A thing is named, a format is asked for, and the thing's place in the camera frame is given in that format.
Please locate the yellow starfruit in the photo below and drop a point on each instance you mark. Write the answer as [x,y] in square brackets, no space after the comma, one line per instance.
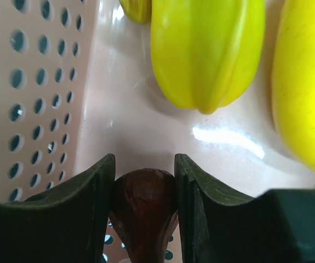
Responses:
[205,54]

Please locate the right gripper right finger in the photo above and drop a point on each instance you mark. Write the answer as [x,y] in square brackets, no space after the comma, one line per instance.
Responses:
[220,224]

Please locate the pink plastic basket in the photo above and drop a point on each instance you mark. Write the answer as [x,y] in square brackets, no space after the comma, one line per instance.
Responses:
[77,84]

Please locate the yellow banana bunch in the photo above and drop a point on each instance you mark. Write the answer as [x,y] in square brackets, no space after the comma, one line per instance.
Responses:
[138,11]

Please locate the dark red plum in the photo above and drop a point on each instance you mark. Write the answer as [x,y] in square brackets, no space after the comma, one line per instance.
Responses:
[144,212]

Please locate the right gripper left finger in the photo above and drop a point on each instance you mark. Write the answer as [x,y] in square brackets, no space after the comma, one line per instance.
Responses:
[66,223]

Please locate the yellow mango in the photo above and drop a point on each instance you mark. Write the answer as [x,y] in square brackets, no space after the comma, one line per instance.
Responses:
[293,80]

